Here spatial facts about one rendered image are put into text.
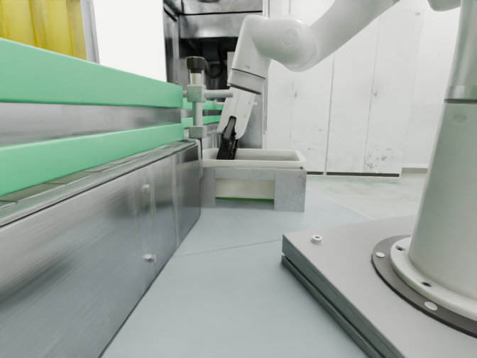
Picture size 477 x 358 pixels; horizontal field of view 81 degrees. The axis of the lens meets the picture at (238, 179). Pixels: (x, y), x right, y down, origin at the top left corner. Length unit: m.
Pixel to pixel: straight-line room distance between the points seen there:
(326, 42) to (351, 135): 3.58
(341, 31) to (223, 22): 0.80
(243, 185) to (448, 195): 0.33
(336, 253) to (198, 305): 0.15
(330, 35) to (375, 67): 3.64
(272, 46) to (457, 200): 0.40
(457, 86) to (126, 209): 0.28
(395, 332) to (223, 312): 0.14
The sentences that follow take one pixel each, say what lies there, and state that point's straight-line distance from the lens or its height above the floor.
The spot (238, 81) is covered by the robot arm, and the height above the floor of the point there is 0.98.
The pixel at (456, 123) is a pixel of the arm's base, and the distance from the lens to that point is 0.27.
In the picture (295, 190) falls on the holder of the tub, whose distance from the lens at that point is 0.51.
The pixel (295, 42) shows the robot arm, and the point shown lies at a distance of 0.54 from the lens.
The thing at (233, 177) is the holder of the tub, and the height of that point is 0.81.
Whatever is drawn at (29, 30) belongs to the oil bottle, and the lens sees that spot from 0.38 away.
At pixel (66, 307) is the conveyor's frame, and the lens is 0.21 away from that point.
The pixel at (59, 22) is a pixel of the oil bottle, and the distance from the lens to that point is 0.42.
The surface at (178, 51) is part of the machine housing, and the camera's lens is 1.37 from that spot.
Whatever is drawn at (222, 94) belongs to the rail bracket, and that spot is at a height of 0.95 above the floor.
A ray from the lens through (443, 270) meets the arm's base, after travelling 0.29.
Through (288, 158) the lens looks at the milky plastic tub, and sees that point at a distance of 0.65.
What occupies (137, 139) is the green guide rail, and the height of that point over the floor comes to 0.90.
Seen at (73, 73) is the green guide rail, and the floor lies 0.95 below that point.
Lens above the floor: 0.93
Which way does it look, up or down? 14 degrees down
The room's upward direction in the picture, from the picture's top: straight up
